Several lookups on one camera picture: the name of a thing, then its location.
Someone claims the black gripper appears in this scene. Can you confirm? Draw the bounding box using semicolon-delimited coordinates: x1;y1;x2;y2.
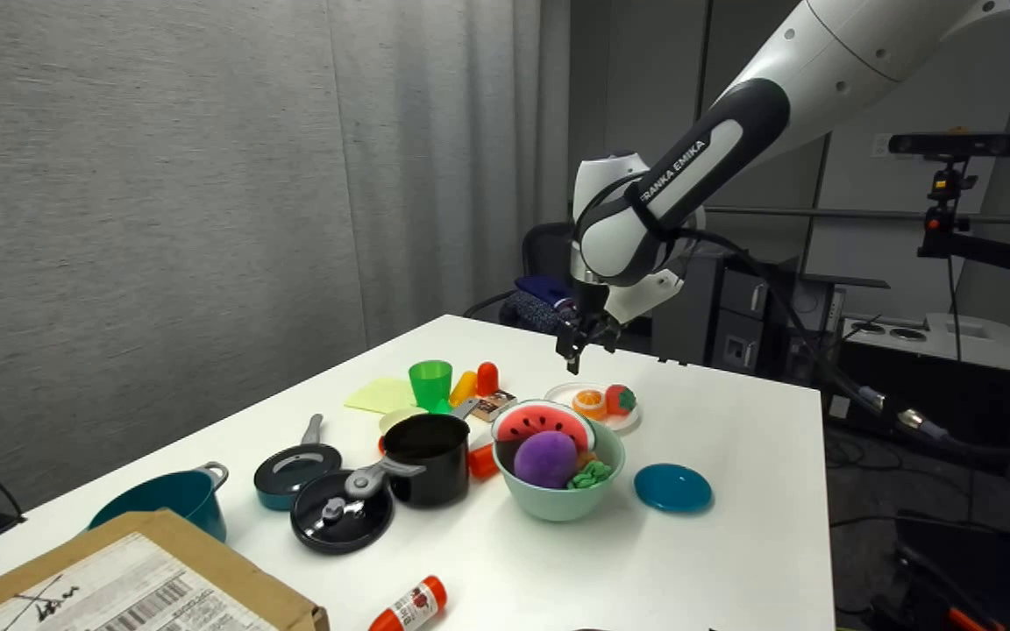
555;280;630;377

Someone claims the orange slice plush toy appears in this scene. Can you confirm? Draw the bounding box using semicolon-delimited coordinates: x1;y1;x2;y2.
568;387;609;422

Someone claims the strawberry plush toy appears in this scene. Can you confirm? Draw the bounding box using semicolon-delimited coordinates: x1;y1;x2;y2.
599;381;638;422

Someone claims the watermelon slice plush toy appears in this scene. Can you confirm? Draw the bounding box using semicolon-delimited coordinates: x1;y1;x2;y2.
492;400;597;458

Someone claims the purple plum plush toy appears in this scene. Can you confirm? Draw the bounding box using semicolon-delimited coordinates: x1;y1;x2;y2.
511;431;586;490

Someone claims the green plush vegetable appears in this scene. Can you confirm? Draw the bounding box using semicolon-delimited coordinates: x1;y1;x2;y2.
568;455;620;490

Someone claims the mint green bowl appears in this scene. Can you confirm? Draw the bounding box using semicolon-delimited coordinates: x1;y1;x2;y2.
488;400;629;526

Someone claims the small blue bowl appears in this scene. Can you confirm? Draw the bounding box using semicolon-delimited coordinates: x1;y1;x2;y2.
630;458;720;518

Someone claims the translucent yellow-green plate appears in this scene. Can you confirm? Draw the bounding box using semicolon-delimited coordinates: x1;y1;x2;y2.
344;373;416;422

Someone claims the small printed toy box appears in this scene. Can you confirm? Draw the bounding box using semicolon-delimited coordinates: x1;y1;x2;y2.
463;388;516;428

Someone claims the black office chair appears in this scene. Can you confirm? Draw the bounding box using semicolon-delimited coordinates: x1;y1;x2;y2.
511;221;588;338

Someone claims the yellow toy bottle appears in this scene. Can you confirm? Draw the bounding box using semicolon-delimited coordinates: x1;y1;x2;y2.
450;369;482;409

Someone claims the orange carrot toy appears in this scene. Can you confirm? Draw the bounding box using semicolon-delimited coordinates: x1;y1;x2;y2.
467;441;506;488

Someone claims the green plastic cup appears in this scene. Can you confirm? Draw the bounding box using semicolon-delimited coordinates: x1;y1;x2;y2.
408;359;456;415

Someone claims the black toy pot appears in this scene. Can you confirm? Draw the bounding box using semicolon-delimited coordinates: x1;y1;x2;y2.
344;409;475;512

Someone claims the black computer case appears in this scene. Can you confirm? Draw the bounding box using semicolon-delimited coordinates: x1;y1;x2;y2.
700;256;841;377

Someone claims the black pot lid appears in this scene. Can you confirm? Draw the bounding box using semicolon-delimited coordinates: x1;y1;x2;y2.
289;485;396;556

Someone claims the red and white glue stick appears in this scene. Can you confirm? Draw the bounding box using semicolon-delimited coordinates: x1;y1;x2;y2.
365;570;454;631

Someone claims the small black frying pan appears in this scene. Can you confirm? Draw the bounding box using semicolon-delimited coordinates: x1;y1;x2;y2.
253;409;346;516

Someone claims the grey equipment box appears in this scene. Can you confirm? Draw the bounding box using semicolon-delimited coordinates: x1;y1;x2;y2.
834;308;1010;408

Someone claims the teal toy pot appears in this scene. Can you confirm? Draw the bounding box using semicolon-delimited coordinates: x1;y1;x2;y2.
85;458;232;547

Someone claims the grey backdrop curtain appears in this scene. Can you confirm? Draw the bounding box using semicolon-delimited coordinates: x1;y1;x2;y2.
0;0;573;518

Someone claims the black equipment case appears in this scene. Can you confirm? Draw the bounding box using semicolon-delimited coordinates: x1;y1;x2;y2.
876;512;1010;631

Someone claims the cardboard box with label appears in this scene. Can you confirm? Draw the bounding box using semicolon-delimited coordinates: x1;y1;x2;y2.
0;507;333;631

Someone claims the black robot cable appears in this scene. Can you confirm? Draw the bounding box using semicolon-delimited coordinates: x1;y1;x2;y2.
643;223;1010;466

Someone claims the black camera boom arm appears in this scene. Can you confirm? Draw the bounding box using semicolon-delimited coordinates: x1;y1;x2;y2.
915;162;1010;286

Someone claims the black stereo camera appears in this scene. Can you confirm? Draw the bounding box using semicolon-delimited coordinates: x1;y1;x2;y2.
886;130;1010;164

